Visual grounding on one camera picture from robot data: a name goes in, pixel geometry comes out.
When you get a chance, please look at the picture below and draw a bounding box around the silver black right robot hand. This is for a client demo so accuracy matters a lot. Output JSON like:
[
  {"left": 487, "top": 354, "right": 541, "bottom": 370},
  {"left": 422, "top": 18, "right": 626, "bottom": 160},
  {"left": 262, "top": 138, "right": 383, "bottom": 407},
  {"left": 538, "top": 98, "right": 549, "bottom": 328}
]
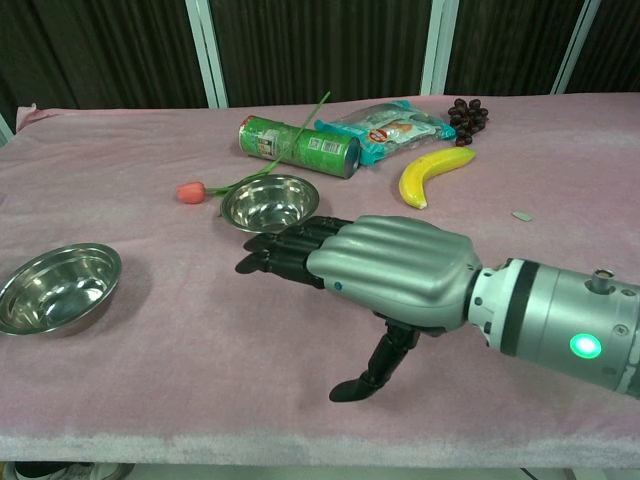
[{"left": 234, "top": 215, "right": 483, "bottom": 403}]

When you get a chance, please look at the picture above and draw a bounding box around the black white sneaker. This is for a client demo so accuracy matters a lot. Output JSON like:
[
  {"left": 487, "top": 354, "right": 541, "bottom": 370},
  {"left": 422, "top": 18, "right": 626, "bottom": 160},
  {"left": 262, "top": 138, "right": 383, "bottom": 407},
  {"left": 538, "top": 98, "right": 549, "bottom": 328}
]
[{"left": 2, "top": 460, "right": 136, "bottom": 480}]

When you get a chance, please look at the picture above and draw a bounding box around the shallow wide metal bowl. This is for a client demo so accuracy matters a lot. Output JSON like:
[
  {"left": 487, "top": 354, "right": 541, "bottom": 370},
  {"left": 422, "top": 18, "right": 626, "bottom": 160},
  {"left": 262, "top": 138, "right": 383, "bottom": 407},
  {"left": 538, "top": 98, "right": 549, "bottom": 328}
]
[{"left": 0, "top": 242, "right": 123, "bottom": 337}]

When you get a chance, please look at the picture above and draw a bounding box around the deep metal bowl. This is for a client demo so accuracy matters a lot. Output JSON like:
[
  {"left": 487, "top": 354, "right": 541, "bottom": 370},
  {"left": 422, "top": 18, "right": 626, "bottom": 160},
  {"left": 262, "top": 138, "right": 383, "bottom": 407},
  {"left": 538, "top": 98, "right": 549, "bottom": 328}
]
[{"left": 220, "top": 173, "right": 320, "bottom": 235}]

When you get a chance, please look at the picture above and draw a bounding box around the artificial pink tulip flower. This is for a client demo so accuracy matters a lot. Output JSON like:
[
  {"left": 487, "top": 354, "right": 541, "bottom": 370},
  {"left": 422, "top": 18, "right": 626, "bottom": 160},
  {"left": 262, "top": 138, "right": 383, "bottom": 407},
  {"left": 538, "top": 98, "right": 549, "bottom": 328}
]
[{"left": 175, "top": 90, "right": 332, "bottom": 218}]

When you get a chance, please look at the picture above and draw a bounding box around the green chip can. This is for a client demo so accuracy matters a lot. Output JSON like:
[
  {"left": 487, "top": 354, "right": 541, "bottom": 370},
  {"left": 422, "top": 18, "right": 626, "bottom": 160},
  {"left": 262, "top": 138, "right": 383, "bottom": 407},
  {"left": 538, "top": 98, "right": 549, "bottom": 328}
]
[{"left": 236, "top": 115, "right": 362, "bottom": 180}]

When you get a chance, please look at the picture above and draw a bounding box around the teal clear snack bag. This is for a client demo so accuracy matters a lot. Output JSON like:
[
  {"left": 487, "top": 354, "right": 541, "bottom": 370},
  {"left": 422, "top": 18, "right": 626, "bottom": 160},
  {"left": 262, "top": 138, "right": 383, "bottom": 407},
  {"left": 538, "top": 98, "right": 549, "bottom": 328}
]
[{"left": 313, "top": 99, "right": 458, "bottom": 169}]

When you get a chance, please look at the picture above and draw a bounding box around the dark pleated curtain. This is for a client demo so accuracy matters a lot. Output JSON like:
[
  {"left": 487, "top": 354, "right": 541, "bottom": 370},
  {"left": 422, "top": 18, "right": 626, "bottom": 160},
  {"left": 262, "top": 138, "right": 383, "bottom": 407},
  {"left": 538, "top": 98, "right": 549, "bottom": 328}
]
[{"left": 0, "top": 0, "right": 640, "bottom": 132}]

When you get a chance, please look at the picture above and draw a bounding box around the yellow banana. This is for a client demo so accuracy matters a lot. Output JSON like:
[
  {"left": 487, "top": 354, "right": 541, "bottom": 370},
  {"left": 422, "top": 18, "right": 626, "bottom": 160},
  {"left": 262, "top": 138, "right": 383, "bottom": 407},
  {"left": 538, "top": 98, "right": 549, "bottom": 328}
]
[{"left": 398, "top": 146, "right": 477, "bottom": 210}]

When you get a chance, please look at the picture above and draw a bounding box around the dark purple grape bunch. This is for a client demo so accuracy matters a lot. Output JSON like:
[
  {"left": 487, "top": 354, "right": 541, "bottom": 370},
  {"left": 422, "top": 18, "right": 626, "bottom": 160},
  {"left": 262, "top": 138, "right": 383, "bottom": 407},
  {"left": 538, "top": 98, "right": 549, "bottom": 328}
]
[{"left": 447, "top": 98, "right": 491, "bottom": 148}]

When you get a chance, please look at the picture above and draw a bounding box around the pink tablecloth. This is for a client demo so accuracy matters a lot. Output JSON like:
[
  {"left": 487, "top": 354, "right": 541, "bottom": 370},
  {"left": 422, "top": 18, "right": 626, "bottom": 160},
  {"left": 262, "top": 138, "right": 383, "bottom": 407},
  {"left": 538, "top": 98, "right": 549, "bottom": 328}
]
[{"left": 0, "top": 92, "right": 640, "bottom": 469}]

